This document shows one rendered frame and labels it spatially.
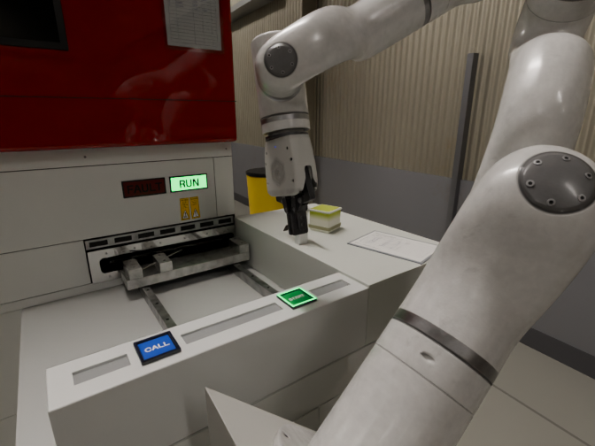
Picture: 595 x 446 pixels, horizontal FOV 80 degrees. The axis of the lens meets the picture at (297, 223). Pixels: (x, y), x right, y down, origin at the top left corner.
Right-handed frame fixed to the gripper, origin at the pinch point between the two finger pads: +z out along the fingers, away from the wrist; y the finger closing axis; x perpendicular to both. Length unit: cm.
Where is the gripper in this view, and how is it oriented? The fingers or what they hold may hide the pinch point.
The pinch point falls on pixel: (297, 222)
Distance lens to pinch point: 63.7
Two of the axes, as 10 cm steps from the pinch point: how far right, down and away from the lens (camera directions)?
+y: 5.7, 0.3, -8.2
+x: 8.1, -1.7, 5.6
